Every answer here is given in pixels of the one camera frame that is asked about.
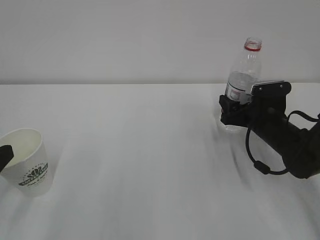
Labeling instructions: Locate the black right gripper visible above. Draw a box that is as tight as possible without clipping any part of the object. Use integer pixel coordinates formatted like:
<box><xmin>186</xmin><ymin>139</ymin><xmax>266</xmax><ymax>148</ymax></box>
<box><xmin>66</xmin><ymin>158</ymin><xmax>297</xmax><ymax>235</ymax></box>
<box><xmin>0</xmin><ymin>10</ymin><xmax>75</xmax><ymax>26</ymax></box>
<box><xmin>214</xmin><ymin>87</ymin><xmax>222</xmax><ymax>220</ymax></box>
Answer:
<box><xmin>219</xmin><ymin>95</ymin><xmax>288</xmax><ymax>140</ymax></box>

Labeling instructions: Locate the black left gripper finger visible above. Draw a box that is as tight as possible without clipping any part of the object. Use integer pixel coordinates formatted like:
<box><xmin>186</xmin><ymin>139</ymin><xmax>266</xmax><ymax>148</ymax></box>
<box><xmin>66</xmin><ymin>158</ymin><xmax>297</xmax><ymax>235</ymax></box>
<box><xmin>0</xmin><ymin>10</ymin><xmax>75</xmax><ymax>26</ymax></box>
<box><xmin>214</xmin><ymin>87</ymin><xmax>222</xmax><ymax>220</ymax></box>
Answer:
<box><xmin>0</xmin><ymin>144</ymin><xmax>14</xmax><ymax>172</ymax></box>

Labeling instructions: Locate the white paper cup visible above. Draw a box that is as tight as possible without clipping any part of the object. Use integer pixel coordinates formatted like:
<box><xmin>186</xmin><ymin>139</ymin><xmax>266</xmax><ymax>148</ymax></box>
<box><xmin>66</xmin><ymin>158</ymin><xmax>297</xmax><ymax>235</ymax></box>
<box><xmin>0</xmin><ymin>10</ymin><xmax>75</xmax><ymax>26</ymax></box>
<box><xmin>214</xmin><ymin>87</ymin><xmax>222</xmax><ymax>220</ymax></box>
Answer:
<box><xmin>0</xmin><ymin>128</ymin><xmax>53</xmax><ymax>197</ymax></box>

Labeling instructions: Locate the clear Nongfu Spring water bottle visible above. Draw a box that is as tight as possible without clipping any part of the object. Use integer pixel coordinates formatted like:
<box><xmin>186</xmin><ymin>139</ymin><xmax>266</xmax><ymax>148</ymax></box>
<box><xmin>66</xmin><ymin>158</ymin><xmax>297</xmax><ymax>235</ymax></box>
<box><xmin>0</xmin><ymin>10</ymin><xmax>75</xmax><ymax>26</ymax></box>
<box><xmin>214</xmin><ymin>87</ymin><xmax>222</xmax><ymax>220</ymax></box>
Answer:
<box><xmin>224</xmin><ymin>36</ymin><xmax>262</xmax><ymax>105</ymax></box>

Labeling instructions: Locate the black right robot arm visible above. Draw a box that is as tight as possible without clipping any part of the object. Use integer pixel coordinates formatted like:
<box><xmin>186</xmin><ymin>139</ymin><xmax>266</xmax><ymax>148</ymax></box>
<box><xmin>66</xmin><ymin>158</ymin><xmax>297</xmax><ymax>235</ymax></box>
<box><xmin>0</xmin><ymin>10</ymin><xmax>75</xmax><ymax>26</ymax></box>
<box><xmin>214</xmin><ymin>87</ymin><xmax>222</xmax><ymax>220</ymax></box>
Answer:
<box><xmin>219</xmin><ymin>95</ymin><xmax>320</xmax><ymax>179</ymax></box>

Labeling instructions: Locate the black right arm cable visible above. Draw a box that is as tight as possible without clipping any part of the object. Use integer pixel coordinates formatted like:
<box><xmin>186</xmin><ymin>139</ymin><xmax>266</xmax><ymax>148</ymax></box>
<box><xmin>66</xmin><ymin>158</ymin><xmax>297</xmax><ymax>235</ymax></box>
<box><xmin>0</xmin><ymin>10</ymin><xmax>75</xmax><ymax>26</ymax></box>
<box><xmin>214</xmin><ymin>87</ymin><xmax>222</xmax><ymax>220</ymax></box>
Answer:
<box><xmin>245</xmin><ymin>110</ymin><xmax>320</xmax><ymax>176</ymax></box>

